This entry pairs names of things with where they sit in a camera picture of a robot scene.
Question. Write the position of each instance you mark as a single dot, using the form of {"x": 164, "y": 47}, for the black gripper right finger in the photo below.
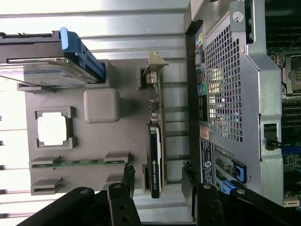
{"x": 207, "y": 207}

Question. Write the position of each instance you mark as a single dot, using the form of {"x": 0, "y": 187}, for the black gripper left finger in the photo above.
{"x": 120, "y": 212}

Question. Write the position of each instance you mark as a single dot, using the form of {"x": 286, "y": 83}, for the blue slot retention clip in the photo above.
{"x": 229, "y": 187}
{"x": 238, "y": 170}

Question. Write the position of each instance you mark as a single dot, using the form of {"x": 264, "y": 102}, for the green loose RAM stick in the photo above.
{"x": 77, "y": 163}

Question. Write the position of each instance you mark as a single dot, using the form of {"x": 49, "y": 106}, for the grey printed parts rack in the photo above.
{"x": 98, "y": 146}

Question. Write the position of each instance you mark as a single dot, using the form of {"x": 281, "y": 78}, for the silver CPU chip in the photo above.
{"x": 53, "y": 128}

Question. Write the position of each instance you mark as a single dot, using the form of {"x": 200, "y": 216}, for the open black PC case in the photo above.
{"x": 263, "y": 94}

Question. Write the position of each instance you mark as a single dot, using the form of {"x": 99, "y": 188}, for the green motherboard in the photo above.
{"x": 291, "y": 113}

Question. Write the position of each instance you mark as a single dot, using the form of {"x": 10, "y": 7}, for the metal CPU socket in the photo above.
{"x": 291, "y": 70}

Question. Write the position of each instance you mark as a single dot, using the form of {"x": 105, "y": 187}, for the hard disk in blue caddy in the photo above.
{"x": 35, "y": 70}

